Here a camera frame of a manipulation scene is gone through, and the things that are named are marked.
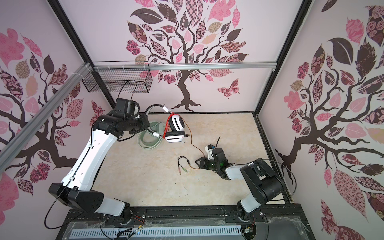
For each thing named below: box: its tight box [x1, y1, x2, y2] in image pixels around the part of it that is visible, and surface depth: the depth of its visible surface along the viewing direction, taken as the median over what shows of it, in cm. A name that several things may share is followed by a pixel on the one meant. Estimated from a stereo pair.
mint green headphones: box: [137, 121, 166, 150], surface depth 102 cm
